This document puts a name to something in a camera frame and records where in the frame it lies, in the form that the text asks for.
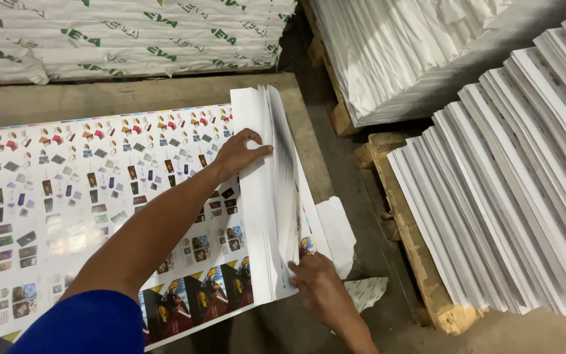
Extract green-printed wrapped paper stack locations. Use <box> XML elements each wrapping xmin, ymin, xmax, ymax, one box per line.
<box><xmin>0</xmin><ymin>0</ymin><xmax>297</xmax><ymax>87</ymax></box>

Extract lifted bundle of printed sheets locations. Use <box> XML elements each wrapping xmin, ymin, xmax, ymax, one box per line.
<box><xmin>229</xmin><ymin>85</ymin><xmax>334</xmax><ymax>306</ymax></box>

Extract torn white wrapping paper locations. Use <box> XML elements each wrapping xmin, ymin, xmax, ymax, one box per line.
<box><xmin>315</xmin><ymin>196</ymin><xmax>358</xmax><ymax>280</ymax></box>

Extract fanned piles of white sheets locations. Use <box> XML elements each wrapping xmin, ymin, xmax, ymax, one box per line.
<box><xmin>387</xmin><ymin>0</ymin><xmax>566</xmax><ymax>316</ymax></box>

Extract torn printed paper scrap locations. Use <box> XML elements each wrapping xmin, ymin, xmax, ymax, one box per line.
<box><xmin>344</xmin><ymin>277</ymin><xmax>390</xmax><ymax>314</ymax></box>

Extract person's right hand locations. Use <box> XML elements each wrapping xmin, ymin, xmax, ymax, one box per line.
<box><xmin>287</xmin><ymin>253</ymin><xmax>360</xmax><ymax>328</ymax></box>

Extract wooden pallet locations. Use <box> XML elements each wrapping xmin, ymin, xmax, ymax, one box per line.
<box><xmin>353</xmin><ymin>132</ymin><xmax>486</xmax><ymax>336</ymax></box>
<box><xmin>300</xmin><ymin>0</ymin><xmax>363</xmax><ymax>138</ymax></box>

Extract flat stack of printed sheets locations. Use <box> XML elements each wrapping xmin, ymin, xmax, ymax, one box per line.
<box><xmin>0</xmin><ymin>103</ymin><xmax>264</xmax><ymax>354</ymax></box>

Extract person's left hand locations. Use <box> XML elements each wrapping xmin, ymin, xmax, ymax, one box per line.
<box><xmin>213</xmin><ymin>128</ymin><xmax>274</xmax><ymax>182</ymax></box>

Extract blue shirt sleeve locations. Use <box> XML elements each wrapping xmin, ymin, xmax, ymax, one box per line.
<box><xmin>5</xmin><ymin>289</ymin><xmax>146</xmax><ymax>354</ymax></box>

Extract plain white wrapped paper stack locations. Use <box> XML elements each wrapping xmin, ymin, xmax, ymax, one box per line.
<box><xmin>308</xmin><ymin>0</ymin><xmax>566</xmax><ymax>128</ymax></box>

